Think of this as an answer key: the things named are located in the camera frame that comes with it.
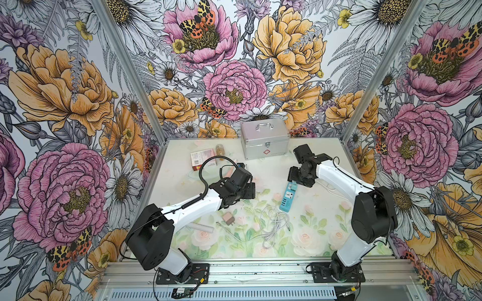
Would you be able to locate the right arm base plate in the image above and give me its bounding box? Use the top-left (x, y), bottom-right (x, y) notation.
top-left (305, 262), bottom-right (366, 283)

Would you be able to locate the silver first aid case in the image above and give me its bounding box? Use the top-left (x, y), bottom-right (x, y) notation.
top-left (241, 119), bottom-right (291, 160)

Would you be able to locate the red white medicine box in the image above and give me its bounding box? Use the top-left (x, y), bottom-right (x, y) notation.
top-left (190, 149), bottom-right (216, 171)

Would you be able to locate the small amber bottle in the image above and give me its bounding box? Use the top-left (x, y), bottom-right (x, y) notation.
top-left (215, 144), bottom-right (225, 157)

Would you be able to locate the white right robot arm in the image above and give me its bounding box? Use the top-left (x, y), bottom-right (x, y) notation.
top-left (288, 144), bottom-right (399, 282)

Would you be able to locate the teal power strip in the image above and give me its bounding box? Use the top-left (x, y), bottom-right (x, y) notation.
top-left (279, 182), bottom-right (297, 213)

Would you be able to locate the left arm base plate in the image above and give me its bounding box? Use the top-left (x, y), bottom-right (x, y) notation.
top-left (155, 263), bottom-right (210, 285)

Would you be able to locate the pink electric toothbrush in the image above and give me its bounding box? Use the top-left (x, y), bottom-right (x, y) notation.
top-left (225, 167), bottom-right (235, 178)

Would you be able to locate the white coiled usb cable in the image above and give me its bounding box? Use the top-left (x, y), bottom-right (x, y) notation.
top-left (216, 204), bottom-right (291, 249)

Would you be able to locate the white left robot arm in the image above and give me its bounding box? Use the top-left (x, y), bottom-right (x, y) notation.
top-left (124, 156), bottom-right (256, 283)

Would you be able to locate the aluminium rail frame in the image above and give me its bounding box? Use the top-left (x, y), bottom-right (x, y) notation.
top-left (96, 257), bottom-right (429, 300)

